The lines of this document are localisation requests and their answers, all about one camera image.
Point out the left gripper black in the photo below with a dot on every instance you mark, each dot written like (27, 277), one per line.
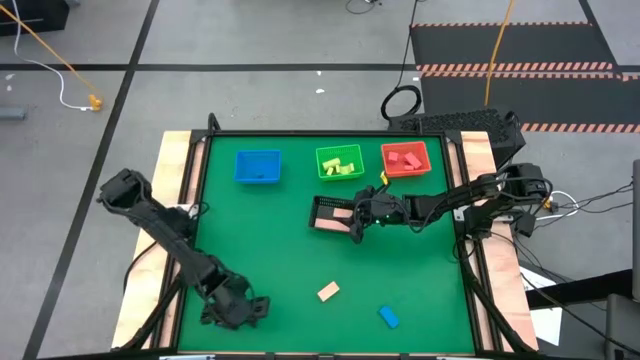
(227, 297)

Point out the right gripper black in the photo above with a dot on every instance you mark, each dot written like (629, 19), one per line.
(382, 210)

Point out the pale yellow rectangular block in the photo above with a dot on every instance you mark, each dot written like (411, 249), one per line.
(331, 163)

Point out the long red block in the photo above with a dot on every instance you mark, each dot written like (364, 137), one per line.
(413, 160)

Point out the blue rectangular block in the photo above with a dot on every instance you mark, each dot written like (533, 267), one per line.
(388, 317)

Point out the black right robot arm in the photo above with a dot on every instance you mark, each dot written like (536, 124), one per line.
(450, 202)

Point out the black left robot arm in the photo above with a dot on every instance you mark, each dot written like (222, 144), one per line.
(165, 230)

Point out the black plastic basket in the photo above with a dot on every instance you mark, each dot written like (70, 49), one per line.
(325, 205)

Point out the green plastic basket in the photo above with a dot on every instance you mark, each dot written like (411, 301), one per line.
(345, 152)

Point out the green table mat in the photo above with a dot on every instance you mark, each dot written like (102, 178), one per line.
(300, 260)

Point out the red plastic basket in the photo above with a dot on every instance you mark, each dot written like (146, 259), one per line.
(422, 150)

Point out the blue plastic basket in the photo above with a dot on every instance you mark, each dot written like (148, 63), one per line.
(255, 162)

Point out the light wooden table board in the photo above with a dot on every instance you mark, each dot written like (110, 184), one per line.
(170, 150)
(477, 150)

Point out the black perforated computer case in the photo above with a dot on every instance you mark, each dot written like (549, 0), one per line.
(460, 122)

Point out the white paper sheet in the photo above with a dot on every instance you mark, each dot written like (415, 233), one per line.
(547, 325)

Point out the black floor bar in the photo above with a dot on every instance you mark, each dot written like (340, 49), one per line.
(580, 290)

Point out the black hazard-striped floor mat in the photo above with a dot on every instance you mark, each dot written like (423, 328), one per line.
(525, 45)

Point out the small grey floor block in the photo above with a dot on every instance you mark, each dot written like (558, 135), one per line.
(11, 113)

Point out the black cabinet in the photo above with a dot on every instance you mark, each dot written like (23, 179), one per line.
(30, 15)

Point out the black table frame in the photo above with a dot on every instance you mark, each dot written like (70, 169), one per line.
(325, 133)

